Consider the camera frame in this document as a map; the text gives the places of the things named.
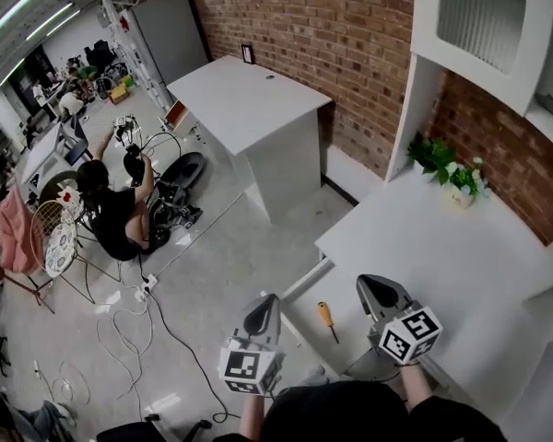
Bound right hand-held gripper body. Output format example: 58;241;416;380
366;299;443;366

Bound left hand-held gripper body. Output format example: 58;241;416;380
218;332;287;398

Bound white drawer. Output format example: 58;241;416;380
276;257;398;382

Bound orange handled screwdriver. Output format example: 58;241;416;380
316;300;342;345

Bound person's right forearm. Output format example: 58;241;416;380
397;360;433;413

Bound person's left forearm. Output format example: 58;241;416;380
238;392;274;439

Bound white desk with hutch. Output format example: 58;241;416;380
314;0;553;432

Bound person's light shoes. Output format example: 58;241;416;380
303;365;329;387

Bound person's black clothing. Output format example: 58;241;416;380
256;378;509;442

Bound white power strip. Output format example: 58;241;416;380
135;273;159;301

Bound black office chair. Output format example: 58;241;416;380
95;418;214;442

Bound green plant in white pot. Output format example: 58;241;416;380
406;134;458;186

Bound black scooter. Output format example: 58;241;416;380
112;114;209;256

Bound patterned round seat cushion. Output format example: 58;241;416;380
44;222;78;280

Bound white cabinet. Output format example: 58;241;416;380
165;53;335;226

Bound box with orange inside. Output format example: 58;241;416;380
162;99;200;138

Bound blue chair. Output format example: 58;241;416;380
61;114;92;166

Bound pink cloth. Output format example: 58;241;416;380
0;186;41;276

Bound white low table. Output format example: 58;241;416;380
21;123;65;187

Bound grey upright board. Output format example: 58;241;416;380
129;0;211;92

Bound white shelf rack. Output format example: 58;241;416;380
98;0;172;111

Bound fluorescent ceiling light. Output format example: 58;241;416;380
24;1;82;41
0;0;53;49

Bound black floor cable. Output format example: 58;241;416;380
136;252;241;425

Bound white floor cable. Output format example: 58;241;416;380
95;291;157;422

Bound thin white looped cable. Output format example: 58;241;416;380
33;358;92;408

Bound gold wire chair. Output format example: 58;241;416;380
29;197;122;307

